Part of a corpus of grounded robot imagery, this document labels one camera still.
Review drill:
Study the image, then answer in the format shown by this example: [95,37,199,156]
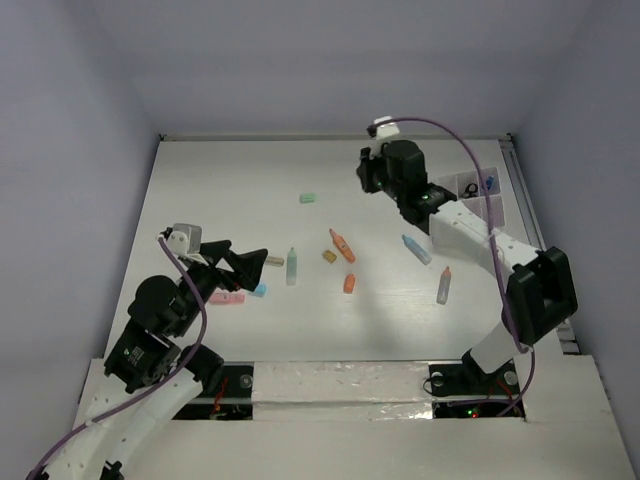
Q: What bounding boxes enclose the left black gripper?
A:
[174,238,268,334]

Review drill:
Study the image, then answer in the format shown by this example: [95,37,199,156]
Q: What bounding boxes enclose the beige eraser stick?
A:
[265,256,285,267]

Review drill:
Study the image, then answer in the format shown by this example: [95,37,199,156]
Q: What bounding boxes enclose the orange utility knife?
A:
[329,229,356,264]

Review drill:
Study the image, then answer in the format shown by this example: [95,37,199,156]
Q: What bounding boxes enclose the black scissors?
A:
[462,182,479,198]

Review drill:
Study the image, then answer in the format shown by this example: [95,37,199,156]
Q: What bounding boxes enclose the yellow pencil sharpener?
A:
[322,250,336,263]

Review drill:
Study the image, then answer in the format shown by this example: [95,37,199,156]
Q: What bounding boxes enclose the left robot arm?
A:
[28,224,268,479]

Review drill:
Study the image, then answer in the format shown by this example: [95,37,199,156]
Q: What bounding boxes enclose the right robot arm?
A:
[356,140,578,392]

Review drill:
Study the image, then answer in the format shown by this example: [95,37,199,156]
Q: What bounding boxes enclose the pink correction tape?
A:
[208,292,246,305]

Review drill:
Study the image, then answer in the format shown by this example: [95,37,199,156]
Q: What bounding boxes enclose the blue eraser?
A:
[248,283,267,297]

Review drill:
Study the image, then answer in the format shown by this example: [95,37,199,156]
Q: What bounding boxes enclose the green highlighter marker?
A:
[286,247,298,286]

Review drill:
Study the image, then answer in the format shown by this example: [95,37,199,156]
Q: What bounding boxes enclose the green eraser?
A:
[299,193,317,204]

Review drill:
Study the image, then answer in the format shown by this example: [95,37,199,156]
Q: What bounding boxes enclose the white compartment organizer box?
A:
[435,167,505,228]

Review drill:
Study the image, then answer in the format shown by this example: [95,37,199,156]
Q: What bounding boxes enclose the orange eraser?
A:
[343,274,356,294]

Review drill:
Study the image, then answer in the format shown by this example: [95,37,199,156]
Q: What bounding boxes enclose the orange cap grey marker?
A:
[436,266,452,305]

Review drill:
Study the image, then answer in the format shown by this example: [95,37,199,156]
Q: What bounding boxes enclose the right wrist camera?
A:
[366,116,400,141]

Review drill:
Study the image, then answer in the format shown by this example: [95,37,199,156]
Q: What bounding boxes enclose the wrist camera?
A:
[158,223,202,258]
[366,116,400,141]

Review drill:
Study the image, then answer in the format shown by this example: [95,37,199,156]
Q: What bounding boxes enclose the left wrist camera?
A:
[158,223,202,258]

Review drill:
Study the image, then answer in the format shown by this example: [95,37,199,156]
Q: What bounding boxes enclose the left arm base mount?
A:
[173,352,254,421]

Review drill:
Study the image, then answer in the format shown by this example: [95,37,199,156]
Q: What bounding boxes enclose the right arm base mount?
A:
[422,354,525,419]

